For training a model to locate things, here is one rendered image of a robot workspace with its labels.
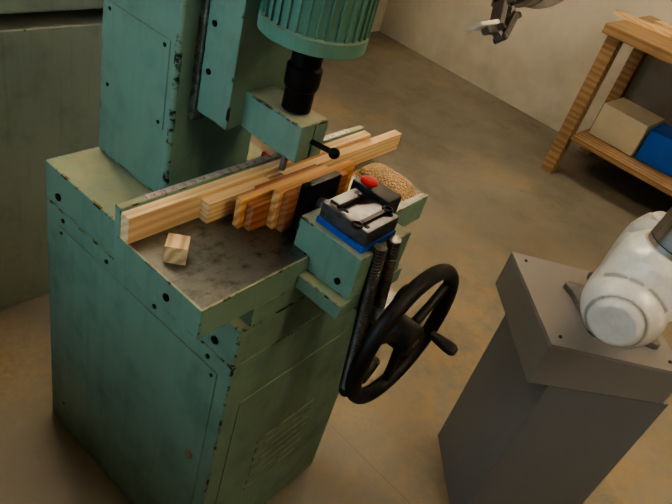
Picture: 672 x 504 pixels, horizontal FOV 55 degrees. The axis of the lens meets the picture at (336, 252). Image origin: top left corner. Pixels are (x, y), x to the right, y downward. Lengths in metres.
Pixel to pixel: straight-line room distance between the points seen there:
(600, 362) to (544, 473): 0.41
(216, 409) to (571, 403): 0.80
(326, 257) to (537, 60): 3.64
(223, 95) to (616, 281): 0.77
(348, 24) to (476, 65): 3.82
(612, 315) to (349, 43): 0.67
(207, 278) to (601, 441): 1.09
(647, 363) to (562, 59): 3.16
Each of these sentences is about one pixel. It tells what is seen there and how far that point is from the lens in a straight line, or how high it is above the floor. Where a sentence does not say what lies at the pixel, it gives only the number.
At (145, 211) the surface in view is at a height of 0.95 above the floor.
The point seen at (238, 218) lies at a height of 0.92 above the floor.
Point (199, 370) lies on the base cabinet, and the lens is 1.20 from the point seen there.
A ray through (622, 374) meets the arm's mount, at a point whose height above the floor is 0.67.
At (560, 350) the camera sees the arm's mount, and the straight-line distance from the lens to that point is 1.44.
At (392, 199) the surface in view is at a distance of 1.07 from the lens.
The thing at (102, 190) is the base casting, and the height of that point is 0.80.
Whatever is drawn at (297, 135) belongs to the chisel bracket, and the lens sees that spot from 1.08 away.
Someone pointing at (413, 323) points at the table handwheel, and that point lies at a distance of 1.11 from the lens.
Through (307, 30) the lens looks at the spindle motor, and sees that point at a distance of 0.98.
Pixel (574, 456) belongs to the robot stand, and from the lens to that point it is 1.75.
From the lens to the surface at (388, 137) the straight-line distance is 1.42.
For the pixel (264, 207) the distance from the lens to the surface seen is 1.08.
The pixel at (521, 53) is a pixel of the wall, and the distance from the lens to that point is 4.62.
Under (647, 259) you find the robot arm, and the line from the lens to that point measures 1.28.
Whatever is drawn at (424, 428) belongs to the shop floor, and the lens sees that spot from 2.10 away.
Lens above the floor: 1.55
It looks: 36 degrees down
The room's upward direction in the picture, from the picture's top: 17 degrees clockwise
